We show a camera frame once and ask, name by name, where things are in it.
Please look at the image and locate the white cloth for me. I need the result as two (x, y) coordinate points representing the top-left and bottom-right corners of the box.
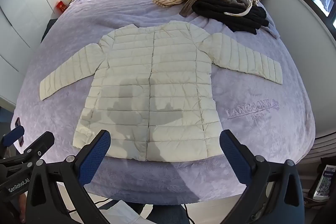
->
(98, 200), (150, 224)

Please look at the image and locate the black cable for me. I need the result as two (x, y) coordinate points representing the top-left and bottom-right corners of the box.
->
(68, 198), (116, 215)

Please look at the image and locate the red box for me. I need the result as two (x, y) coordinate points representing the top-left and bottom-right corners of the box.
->
(56, 1), (69, 13)

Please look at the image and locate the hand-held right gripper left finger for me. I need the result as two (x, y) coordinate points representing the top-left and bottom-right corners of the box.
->
(26, 130), (112, 224)

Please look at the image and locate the white wardrobe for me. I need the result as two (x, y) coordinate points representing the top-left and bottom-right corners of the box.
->
(0, 0), (57, 111)

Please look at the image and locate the lilac fleece blanket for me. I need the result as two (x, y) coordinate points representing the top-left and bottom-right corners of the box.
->
(12, 0), (315, 206)

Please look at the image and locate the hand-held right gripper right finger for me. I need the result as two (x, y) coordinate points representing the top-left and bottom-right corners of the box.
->
(220, 129), (306, 224)

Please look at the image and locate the black knit garment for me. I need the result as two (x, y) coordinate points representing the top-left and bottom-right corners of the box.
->
(191, 0), (270, 35)

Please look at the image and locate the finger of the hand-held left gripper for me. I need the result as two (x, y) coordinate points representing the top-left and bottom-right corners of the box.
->
(24, 131), (55, 159)
(0, 126), (25, 147)

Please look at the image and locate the cream puffer jacket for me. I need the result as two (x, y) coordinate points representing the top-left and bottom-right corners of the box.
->
(39, 20), (283, 162)

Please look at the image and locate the printed magazine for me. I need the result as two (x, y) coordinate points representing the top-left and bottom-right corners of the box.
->
(312, 164), (336, 201)

